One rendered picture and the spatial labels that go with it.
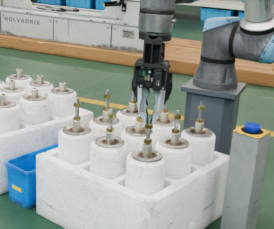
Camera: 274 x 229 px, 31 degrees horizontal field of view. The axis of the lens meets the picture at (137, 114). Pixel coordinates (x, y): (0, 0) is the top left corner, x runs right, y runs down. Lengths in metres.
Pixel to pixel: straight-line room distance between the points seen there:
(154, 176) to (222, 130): 0.55
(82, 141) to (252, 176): 0.44
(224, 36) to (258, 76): 1.45
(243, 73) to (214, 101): 1.43
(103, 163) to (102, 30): 2.22
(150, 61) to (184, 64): 2.08
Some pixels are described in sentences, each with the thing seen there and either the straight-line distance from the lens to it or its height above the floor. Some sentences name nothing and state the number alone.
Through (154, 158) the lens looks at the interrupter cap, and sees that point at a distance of 1.15.
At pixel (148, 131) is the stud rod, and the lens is 1.14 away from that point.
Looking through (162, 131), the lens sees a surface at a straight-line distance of 1.37.
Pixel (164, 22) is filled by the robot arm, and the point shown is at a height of 0.58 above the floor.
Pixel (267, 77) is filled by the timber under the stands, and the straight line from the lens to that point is 3.01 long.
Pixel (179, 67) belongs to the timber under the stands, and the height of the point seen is 0.04.
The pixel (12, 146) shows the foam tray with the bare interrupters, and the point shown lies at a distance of 1.49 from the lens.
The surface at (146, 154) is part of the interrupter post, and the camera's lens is 1.16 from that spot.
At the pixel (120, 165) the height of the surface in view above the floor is 0.21.
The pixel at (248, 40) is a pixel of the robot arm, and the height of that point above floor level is 0.48.
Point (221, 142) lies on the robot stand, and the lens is 1.66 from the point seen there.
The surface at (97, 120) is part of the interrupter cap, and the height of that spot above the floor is 0.25.
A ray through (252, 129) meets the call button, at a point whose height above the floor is 0.32.
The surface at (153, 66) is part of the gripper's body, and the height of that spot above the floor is 0.49.
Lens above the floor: 0.71
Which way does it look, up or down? 18 degrees down
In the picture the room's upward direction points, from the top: 4 degrees clockwise
